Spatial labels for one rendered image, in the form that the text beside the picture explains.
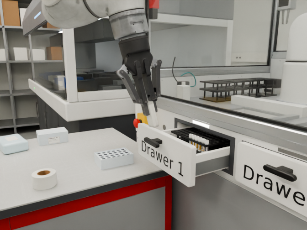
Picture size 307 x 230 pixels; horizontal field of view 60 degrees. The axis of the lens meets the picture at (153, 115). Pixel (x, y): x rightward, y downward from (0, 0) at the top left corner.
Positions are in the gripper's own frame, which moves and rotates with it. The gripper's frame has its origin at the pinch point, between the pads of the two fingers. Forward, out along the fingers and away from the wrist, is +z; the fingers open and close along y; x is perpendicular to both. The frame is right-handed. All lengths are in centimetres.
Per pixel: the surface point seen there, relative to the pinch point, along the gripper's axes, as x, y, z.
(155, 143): 0.7, -0.4, 8.6
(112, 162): 25.4, -5.6, 18.4
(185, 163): -8.1, 1.9, 13.4
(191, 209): 9.7, 12.2, 40.8
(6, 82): 425, -7, -20
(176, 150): -4.4, 2.6, 10.7
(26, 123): 379, -2, 47
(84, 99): 83, 8, 1
